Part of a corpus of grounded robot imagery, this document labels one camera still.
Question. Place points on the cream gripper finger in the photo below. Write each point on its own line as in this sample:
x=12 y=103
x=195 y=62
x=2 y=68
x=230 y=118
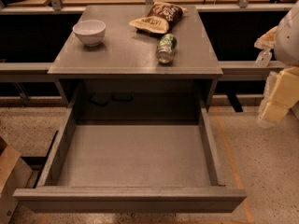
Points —
x=267 y=40
x=281 y=93

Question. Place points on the green soda can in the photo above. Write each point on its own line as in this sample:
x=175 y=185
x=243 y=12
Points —
x=166 y=48

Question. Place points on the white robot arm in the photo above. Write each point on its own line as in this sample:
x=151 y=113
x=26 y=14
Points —
x=286 y=47

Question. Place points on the grey cabinet with top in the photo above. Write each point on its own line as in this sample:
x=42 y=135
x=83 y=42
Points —
x=122 y=78

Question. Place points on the open grey top drawer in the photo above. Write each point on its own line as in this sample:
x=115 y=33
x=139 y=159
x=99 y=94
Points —
x=134 y=168

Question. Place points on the clear sanitizer bottle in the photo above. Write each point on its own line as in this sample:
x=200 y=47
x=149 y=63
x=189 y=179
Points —
x=264 y=58

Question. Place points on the brown chip bag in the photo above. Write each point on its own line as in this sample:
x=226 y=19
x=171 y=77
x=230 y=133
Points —
x=161 y=18

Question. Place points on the white ceramic bowl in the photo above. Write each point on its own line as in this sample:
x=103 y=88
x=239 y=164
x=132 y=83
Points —
x=90 y=32

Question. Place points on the cardboard box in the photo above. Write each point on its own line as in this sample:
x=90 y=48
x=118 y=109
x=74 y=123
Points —
x=14 y=174

